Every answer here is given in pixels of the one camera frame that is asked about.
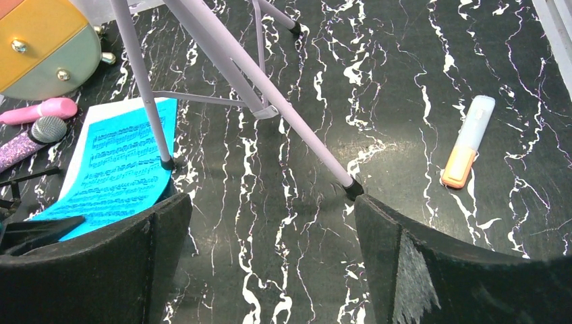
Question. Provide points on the aluminium rail right edge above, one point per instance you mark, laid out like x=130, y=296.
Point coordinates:
x=555, y=18

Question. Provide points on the silver mesh studio microphone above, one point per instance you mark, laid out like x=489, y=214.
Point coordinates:
x=46, y=130

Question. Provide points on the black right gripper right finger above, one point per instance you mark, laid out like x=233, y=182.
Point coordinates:
x=417, y=274

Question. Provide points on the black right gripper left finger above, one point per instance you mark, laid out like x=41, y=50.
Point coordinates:
x=120, y=273

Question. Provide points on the round pastel drawer cabinet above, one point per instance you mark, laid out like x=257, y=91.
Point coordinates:
x=48, y=49

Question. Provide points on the blue sheet music page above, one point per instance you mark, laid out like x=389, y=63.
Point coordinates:
x=120, y=175

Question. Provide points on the lilac music stand tripod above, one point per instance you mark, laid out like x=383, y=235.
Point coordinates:
x=246, y=76

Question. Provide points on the orange grey marker pen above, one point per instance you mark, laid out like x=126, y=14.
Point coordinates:
x=468, y=142

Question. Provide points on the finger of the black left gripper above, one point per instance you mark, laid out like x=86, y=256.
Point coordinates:
x=18, y=238

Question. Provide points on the pink microphone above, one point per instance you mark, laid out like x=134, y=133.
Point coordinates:
x=63, y=108

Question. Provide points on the black tripod microphone stand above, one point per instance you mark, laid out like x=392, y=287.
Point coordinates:
x=9, y=207

